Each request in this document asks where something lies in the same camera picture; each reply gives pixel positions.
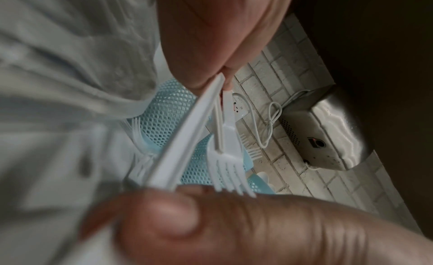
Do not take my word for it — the bunch of white plastic forks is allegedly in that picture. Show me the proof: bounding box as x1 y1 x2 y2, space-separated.
128 116 154 185

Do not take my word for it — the white plastic knife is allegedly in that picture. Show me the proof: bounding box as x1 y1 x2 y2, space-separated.
142 72 226 193

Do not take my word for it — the white wall socket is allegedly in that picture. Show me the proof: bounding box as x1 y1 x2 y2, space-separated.
227 92 252 120

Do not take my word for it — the person's left hand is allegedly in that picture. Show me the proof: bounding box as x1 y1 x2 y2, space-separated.
81 0 433 265

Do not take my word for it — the light blue mesh cutlery basket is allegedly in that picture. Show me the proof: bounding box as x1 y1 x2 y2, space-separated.
126 78 281 196

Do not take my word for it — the white power cable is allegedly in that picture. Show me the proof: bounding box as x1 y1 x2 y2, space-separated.
233 89 312 149

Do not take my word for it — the clear plastic bag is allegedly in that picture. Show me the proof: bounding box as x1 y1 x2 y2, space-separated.
0 0 170 265

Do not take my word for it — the stainless steel appliance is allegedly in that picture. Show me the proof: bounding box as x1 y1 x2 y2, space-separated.
277 83 376 172

